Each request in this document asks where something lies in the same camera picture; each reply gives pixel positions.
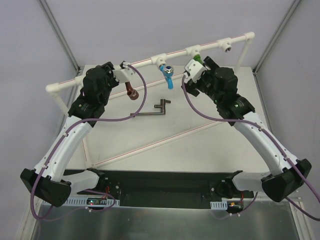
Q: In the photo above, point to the blue plastic water faucet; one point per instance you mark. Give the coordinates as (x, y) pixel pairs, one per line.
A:
(168, 72)

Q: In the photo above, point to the white PVC pipe frame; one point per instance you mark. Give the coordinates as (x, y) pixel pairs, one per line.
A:
(157, 60)

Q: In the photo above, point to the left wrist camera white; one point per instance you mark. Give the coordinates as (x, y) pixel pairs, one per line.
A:
(123, 73)

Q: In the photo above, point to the grey metal long-spout faucet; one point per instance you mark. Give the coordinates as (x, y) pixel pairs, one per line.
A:
(159, 109)

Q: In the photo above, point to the brown plastic water faucet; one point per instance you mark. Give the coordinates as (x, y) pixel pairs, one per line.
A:
(131, 92)

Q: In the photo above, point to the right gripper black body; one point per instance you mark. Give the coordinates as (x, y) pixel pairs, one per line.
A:
(207, 63)

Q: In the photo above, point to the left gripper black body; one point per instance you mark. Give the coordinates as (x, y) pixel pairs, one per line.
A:
(110, 69)

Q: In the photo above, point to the right white cable duct board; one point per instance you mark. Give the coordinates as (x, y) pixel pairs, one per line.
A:
(226, 205)

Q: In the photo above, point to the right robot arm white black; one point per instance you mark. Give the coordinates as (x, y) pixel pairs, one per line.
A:
(286, 172)

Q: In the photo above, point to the aluminium enclosure frame post left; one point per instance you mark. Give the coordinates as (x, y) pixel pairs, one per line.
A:
(45, 7)

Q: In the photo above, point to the left white cable duct board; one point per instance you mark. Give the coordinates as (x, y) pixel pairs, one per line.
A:
(90, 202)

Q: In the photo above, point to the aluminium enclosure frame post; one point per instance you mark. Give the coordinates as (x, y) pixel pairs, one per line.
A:
(293, 7)
(45, 7)

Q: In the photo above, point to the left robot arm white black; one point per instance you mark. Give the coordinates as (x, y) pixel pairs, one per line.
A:
(47, 180)

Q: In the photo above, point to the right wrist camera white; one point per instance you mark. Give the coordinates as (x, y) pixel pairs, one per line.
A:
(194, 70)

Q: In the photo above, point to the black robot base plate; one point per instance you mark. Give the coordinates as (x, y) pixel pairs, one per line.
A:
(173, 190)

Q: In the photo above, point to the white cable duct board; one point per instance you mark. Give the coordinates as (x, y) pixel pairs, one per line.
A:
(90, 202)
(226, 205)

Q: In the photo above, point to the green plastic water faucet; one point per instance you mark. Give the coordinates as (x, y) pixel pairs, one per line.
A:
(198, 58)

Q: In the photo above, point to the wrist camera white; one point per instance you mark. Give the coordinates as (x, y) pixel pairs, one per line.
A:
(194, 70)
(123, 73)

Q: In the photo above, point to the aluminium enclosure frame post right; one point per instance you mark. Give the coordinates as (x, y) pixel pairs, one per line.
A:
(293, 7)

